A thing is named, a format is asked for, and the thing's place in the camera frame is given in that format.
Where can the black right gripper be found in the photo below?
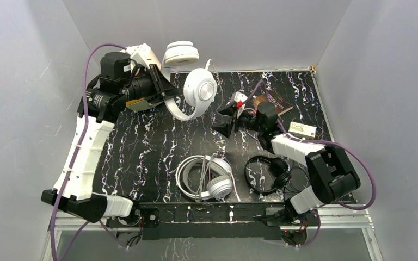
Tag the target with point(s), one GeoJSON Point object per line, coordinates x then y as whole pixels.
{"type": "Point", "coordinates": [226, 129]}

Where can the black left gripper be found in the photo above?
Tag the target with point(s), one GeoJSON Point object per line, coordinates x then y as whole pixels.
{"type": "Point", "coordinates": [156, 84]}

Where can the small white on-ear headphones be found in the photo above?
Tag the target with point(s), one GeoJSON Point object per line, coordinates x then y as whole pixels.
{"type": "Point", "coordinates": [200, 87]}

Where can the large white over-ear headphones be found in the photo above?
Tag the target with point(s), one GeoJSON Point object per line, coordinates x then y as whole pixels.
{"type": "Point", "coordinates": [216, 178]}

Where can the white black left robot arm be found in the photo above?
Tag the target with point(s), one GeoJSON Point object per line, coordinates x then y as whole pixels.
{"type": "Point", "coordinates": [123, 77]}

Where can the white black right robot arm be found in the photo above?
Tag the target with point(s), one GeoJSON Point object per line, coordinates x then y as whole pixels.
{"type": "Point", "coordinates": [331, 173]}

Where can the pastel mini drawer cabinet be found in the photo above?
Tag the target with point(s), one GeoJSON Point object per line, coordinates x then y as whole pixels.
{"type": "Point", "coordinates": [142, 105]}

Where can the orange brown paperback book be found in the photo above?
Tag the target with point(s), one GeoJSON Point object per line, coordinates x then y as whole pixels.
{"type": "Point", "coordinates": [281, 104]}

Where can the small white green box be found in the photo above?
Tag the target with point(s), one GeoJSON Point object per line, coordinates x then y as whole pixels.
{"type": "Point", "coordinates": [302, 131]}

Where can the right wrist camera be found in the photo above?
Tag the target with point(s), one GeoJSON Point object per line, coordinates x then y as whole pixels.
{"type": "Point", "coordinates": [238, 100]}

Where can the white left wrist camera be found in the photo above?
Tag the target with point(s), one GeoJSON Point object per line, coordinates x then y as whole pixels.
{"type": "Point", "coordinates": [142, 54]}

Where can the black wired headphones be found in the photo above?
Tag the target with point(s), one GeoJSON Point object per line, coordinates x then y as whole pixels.
{"type": "Point", "coordinates": [266, 175]}

